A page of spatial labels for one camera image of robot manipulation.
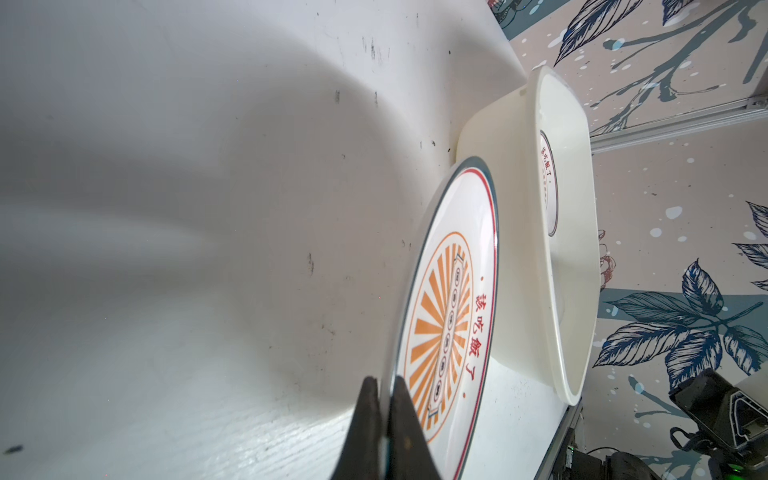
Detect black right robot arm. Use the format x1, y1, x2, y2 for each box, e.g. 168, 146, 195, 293
548, 369, 767, 479

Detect orange sunburst plate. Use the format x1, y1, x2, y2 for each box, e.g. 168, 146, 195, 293
539, 130, 559, 237

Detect white plastic bin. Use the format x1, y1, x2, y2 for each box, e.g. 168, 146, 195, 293
456, 67, 601, 405

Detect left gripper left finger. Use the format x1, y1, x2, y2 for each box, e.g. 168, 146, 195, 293
331, 376, 382, 480

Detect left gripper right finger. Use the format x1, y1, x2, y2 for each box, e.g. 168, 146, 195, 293
386, 376, 440, 479

